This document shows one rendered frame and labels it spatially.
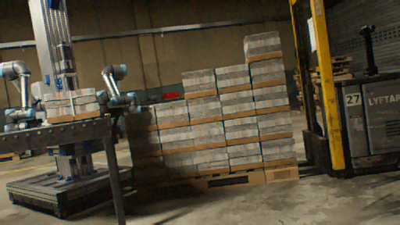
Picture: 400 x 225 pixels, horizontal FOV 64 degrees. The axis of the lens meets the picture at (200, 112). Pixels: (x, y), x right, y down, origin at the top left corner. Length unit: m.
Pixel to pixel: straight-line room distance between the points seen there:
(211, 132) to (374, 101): 1.34
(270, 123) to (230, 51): 7.54
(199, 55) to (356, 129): 7.56
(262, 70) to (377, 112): 0.96
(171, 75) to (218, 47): 1.72
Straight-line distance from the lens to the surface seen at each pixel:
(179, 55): 9.80
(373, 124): 2.91
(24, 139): 2.22
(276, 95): 2.84
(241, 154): 2.86
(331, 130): 2.76
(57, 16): 3.56
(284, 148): 2.90
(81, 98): 2.62
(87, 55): 9.64
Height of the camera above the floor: 0.85
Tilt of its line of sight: 3 degrees down
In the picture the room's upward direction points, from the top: 9 degrees counter-clockwise
